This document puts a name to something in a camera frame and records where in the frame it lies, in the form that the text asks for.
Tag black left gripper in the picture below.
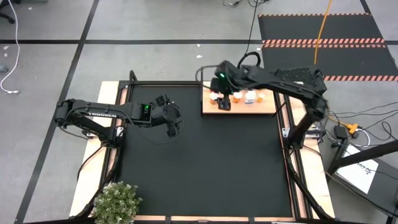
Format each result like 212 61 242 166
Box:
150 94 184 138

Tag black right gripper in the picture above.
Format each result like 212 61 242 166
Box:
210 60 248 111

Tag white medicine bottle blue label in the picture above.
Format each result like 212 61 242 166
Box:
244 90 257 105

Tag light wooden board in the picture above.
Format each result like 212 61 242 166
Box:
200 66 279 116

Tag black table mat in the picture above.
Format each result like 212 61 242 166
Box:
118 84 293 218

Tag black perforated box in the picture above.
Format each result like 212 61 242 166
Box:
272 67 328 94

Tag black hazard-striped floor mat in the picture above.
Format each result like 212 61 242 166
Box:
257 12 398 82

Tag green potted plant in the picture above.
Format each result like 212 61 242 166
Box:
92 181 144 224

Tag black metal stand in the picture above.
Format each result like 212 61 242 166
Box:
325 138 398 224

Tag white printed sheet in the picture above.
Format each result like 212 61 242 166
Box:
335 144 379 195

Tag black office chair base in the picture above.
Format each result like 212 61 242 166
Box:
0 0 22 25

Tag black aluminium table frame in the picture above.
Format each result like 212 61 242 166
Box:
70 70 336 224

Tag black coiled cable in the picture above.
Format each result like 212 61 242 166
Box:
236 0 262 69

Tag black cable tangle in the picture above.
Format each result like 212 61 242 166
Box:
222 0 271 9

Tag yellow cable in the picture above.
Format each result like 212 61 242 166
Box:
313 0 333 65

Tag white cable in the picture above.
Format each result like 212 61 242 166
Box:
0 0 21 95

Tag black floor cable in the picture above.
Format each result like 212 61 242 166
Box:
366 101 398 147

